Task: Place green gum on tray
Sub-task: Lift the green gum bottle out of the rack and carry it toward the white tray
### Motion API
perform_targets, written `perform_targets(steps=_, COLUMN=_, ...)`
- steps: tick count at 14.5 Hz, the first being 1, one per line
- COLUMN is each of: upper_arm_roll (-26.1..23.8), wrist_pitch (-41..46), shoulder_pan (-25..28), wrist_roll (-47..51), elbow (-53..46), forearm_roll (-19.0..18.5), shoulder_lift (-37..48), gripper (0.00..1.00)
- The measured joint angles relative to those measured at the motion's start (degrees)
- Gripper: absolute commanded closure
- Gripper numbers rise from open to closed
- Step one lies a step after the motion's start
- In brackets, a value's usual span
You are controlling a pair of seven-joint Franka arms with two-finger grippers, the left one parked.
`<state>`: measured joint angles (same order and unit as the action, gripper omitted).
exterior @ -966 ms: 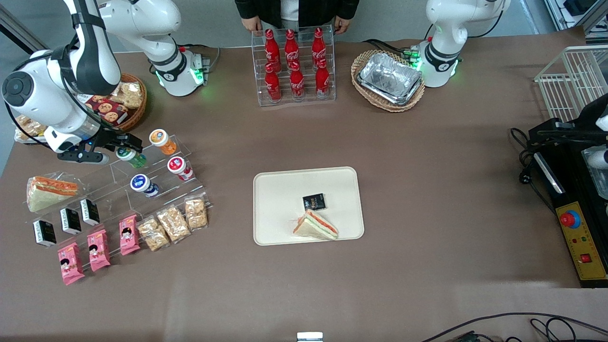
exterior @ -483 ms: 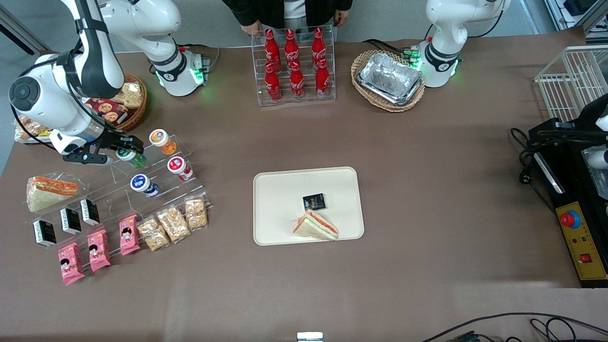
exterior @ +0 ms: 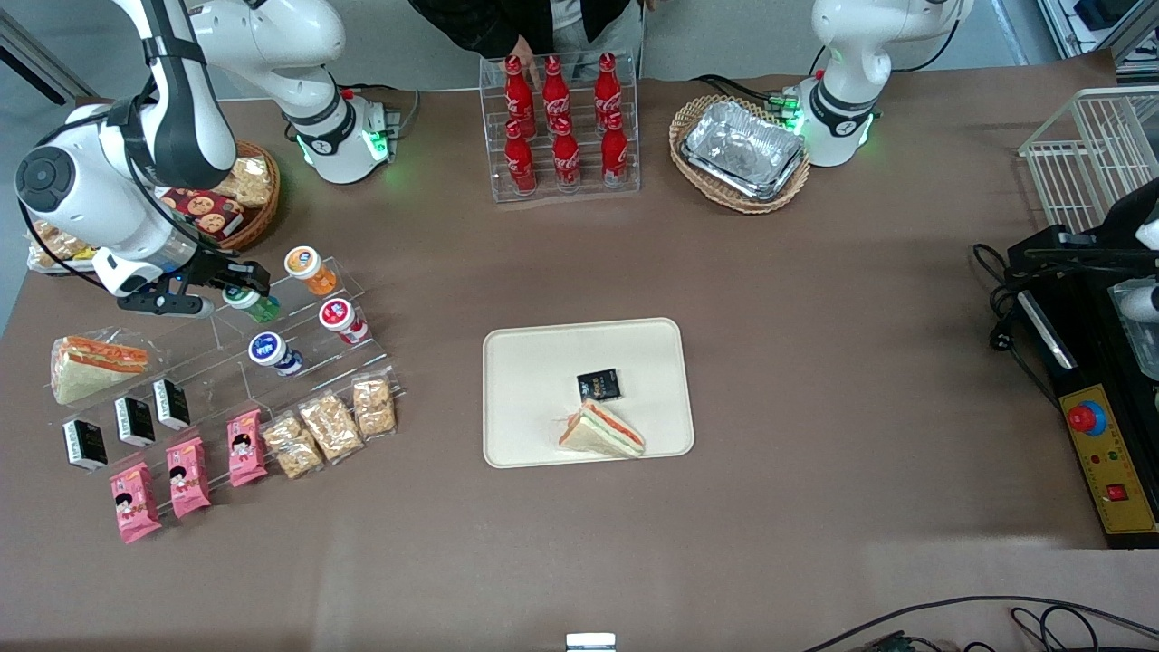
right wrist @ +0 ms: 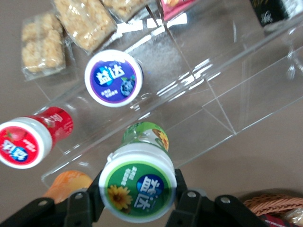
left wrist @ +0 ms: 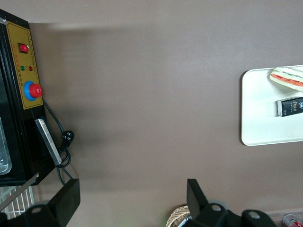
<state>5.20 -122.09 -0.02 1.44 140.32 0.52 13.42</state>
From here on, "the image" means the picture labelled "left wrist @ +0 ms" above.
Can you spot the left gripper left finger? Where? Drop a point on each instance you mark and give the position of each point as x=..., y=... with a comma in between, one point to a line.
x=61, y=201

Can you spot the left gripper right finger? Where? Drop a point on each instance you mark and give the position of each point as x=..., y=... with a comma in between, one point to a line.
x=198, y=208

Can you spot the wicker basket with foil tray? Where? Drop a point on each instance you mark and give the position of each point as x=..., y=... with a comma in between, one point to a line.
x=177, y=216

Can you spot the cream plastic tray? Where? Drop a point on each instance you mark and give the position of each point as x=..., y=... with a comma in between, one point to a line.
x=258, y=123

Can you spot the silver machine lever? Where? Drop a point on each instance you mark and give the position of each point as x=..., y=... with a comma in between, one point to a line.
x=48, y=142

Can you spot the clear plastic container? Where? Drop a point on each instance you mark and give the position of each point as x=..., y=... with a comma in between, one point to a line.
x=4, y=153

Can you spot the red cola bottle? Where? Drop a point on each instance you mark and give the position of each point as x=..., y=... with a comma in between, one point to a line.
x=292, y=221

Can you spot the black machine with yellow panel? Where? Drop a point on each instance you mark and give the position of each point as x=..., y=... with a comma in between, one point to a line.
x=16, y=106

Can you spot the red emergency stop button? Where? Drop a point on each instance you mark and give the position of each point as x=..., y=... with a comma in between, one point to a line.
x=34, y=91

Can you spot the black tissue pack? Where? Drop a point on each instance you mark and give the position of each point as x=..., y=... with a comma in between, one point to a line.
x=291, y=106

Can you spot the wrapped triangle sandwich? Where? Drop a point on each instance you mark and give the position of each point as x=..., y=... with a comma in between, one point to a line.
x=288, y=78

